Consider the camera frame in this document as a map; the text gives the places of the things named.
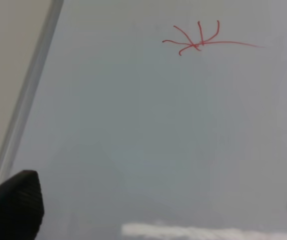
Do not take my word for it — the red marker scribble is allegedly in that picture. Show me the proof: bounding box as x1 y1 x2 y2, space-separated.
161 20 265 56

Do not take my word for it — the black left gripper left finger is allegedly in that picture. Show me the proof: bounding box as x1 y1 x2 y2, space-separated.
0 170 45 240

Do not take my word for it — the white whiteboard with aluminium frame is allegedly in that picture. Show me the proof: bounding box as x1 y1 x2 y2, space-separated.
0 0 287 240

